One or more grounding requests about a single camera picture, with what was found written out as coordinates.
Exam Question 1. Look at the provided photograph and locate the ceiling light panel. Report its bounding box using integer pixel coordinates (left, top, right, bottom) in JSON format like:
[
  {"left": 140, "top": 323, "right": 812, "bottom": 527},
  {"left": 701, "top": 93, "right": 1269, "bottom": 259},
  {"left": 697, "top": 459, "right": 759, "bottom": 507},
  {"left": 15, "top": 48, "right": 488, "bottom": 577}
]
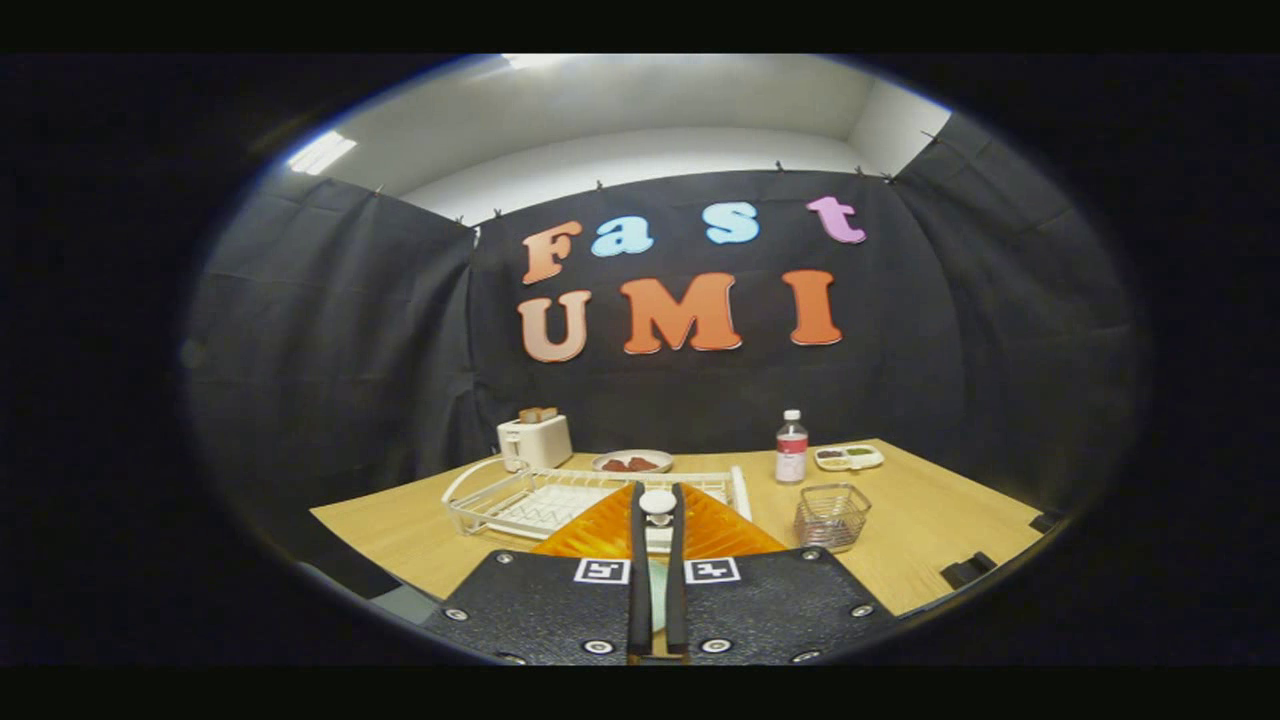
[{"left": 287, "top": 130, "right": 358, "bottom": 176}]

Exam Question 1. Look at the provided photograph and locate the metal wire basket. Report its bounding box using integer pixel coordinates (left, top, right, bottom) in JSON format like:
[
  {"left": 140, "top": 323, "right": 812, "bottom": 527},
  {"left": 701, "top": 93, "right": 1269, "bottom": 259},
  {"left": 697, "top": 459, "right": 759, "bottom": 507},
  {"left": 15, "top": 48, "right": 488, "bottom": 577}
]
[{"left": 794, "top": 483, "right": 873, "bottom": 554}]

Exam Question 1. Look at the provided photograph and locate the black backdrop cloth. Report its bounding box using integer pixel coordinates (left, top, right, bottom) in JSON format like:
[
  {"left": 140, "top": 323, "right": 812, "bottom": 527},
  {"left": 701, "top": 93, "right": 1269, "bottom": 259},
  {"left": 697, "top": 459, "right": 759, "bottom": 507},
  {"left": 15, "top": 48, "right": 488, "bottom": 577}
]
[{"left": 185, "top": 110, "right": 1146, "bottom": 561}]

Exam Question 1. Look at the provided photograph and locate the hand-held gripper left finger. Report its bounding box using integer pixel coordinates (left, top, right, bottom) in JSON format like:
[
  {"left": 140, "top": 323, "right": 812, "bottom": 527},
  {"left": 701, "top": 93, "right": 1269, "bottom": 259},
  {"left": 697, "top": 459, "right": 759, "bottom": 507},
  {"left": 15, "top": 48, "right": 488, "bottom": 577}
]
[{"left": 420, "top": 482, "right": 653, "bottom": 666}]

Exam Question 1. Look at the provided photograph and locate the white wire dish rack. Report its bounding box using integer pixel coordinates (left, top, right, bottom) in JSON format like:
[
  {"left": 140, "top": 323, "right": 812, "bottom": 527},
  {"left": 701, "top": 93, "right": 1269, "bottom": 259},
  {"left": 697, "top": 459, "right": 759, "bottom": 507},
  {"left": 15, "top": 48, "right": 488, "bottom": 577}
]
[{"left": 441, "top": 458, "right": 753, "bottom": 554}]

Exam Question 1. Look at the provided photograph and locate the white toaster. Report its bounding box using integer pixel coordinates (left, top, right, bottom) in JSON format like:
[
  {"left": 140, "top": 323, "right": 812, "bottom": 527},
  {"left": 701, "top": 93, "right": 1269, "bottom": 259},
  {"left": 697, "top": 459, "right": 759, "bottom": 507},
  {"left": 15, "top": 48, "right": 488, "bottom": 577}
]
[{"left": 497, "top": 413, "right": 574, "bottom": 473}]

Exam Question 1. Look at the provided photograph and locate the small plate with brown food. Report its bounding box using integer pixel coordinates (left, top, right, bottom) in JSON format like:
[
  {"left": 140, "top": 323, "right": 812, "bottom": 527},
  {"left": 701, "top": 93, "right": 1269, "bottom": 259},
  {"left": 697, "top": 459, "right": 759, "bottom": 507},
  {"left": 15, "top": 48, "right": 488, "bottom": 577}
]
[{"left": 591, "top": 449, "right": 675, "bottom": 474}]

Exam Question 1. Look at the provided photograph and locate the white divided sauce dish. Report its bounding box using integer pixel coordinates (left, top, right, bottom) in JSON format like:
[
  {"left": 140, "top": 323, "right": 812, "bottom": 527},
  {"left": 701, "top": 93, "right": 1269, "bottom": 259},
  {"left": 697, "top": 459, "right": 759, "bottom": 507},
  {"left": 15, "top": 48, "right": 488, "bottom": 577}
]
[{"left": 813, "top": 443, "right": 886, "bottom": 473}]

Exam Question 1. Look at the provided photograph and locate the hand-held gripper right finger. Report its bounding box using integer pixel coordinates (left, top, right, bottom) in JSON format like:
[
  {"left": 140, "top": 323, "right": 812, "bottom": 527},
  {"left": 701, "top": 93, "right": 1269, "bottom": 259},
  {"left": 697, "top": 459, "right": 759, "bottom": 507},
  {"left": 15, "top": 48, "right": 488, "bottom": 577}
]
[{"left": 668, "top": 482, "right": 899, "bottom": 666}]

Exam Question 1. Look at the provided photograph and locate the clear bottle red label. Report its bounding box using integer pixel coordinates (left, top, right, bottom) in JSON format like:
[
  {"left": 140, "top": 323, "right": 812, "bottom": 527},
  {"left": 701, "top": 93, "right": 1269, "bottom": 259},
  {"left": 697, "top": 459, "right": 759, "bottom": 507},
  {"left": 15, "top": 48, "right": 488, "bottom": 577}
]
[{"left": 775, "top": 409, "right": 809, "bottom": 486}]

